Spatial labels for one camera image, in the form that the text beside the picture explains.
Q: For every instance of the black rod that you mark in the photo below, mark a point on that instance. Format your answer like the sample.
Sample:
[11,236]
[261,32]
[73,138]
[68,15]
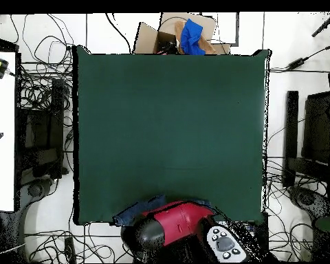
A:
[324,26]

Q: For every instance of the black upright bar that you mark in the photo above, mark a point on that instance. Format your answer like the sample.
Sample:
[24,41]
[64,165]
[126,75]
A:
[290,132]

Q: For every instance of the grey swivel chair base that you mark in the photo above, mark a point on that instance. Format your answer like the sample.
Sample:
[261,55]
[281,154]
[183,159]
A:
[305,198]
[35,189]

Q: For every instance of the white side table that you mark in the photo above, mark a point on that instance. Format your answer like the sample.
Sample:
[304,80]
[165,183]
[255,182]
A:
[1,123]

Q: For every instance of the black equipment stand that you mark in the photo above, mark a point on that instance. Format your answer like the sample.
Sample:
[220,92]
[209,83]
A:
[44,137]

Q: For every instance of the dark green table cloth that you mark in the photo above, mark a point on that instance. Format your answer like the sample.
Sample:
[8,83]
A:
[154,110]

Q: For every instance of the brown cardboard box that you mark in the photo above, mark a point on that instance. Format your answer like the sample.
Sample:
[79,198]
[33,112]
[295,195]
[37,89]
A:
[147,38]

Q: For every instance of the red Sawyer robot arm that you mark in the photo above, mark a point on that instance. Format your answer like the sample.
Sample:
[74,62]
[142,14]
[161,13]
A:
[181,222]

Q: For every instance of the black power strip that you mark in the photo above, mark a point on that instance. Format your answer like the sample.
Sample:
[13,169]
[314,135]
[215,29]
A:
[69,249]

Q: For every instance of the bright blue cloth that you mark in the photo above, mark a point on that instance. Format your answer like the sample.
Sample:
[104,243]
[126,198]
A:
[191,35]

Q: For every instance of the blue denim jeans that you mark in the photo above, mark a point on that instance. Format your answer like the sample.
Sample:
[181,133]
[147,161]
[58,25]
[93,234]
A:
[137,210]

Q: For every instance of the black flat panel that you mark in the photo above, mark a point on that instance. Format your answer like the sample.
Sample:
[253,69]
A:
[317,126]

